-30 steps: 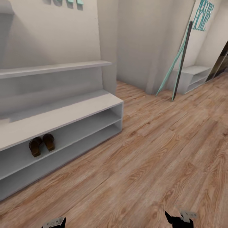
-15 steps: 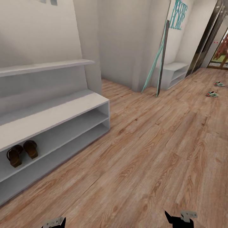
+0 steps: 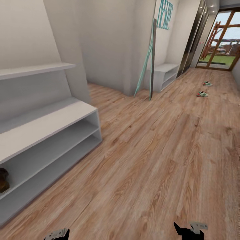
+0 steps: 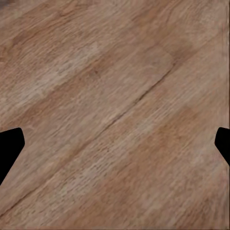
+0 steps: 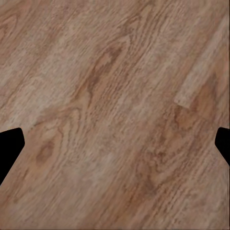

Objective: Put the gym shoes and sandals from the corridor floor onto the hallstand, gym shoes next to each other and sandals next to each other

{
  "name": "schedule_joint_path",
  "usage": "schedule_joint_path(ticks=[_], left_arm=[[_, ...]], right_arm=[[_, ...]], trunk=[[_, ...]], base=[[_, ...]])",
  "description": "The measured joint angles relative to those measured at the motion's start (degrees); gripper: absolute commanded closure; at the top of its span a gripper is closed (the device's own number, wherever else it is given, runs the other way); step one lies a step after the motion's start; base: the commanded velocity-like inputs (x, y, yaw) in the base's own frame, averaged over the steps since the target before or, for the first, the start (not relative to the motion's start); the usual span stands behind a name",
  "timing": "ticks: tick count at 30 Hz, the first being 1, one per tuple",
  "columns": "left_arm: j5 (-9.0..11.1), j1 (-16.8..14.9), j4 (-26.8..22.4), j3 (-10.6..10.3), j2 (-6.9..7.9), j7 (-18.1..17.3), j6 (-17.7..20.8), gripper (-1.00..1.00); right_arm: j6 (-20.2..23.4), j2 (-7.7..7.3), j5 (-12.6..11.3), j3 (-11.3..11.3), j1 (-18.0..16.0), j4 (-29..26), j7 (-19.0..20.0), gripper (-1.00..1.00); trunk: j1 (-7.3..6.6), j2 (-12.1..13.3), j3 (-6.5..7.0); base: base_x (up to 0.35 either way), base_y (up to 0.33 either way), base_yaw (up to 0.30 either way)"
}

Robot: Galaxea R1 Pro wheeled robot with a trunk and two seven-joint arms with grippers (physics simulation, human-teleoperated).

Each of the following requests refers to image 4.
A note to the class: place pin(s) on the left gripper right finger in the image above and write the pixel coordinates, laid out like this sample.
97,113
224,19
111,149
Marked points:
222,142

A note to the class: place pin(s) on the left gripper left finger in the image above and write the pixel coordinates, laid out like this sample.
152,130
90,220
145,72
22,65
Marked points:
11,144

